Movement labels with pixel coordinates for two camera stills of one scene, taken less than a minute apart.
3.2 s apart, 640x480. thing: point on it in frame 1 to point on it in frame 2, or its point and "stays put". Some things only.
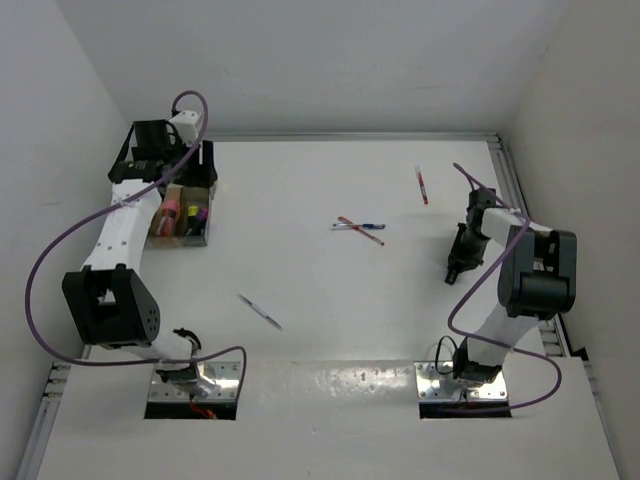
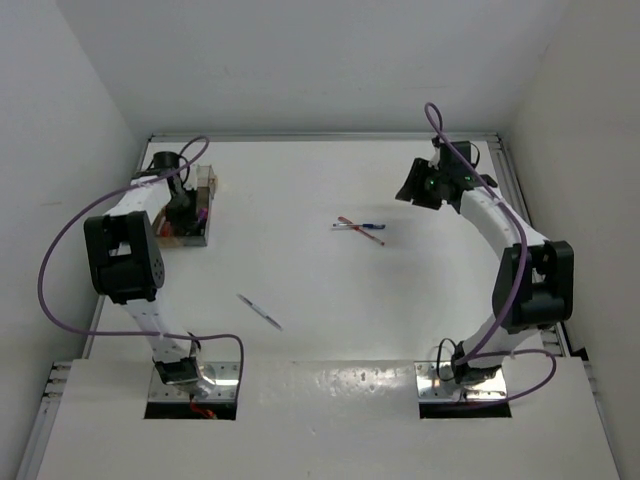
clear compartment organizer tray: x=182 y=218 stays put
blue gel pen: x=349 y=226 stays put
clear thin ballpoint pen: x=250 y=304 stays put
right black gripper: x=469 y=261 to x=413 y=185
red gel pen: x=355 y=227 stays put
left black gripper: x=202 y=175 to x=187 y=220
